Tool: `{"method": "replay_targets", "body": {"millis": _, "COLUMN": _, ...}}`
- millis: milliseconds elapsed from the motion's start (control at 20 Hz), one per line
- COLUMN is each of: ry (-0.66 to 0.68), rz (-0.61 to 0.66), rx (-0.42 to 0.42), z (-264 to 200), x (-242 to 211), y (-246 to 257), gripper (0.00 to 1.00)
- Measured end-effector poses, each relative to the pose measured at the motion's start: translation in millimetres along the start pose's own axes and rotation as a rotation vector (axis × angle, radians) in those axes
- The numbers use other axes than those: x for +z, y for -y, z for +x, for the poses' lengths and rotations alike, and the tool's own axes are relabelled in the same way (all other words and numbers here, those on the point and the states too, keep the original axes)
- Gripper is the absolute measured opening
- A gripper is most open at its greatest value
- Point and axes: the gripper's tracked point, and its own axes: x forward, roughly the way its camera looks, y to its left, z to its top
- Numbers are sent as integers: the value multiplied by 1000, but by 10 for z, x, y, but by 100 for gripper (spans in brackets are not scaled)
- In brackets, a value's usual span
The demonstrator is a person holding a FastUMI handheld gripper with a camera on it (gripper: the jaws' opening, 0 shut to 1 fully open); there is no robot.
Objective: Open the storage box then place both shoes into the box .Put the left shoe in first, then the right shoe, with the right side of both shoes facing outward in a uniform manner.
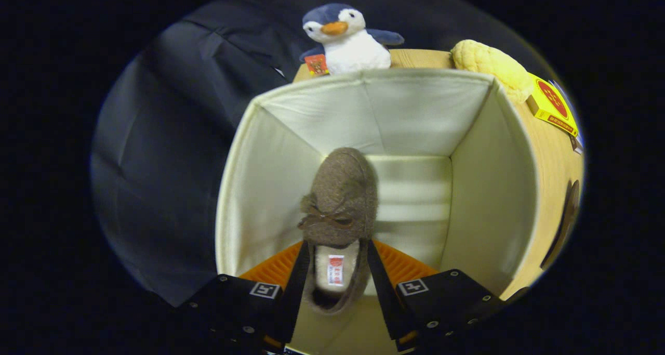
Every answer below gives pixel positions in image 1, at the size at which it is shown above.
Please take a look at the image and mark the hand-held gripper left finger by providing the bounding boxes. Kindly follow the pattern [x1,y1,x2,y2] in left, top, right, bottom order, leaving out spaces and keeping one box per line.
[174,240,311,353]

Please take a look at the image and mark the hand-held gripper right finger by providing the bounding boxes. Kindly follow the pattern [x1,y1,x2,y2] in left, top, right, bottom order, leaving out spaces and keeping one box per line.
[366,238,507,353]

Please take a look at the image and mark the beige fabric storage box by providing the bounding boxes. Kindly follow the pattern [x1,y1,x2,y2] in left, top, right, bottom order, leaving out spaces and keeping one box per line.
[215,68,539,355]

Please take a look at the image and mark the yellow book with red circle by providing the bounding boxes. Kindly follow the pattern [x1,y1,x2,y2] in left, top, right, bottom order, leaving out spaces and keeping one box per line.
[525,73,579,138]

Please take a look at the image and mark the yellow round plush cushion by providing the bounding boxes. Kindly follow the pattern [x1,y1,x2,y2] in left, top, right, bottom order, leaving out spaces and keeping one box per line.
[450,39,535,105]

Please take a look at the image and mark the penguin plush toy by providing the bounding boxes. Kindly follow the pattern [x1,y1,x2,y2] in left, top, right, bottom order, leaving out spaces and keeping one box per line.
[300,3,405,77]

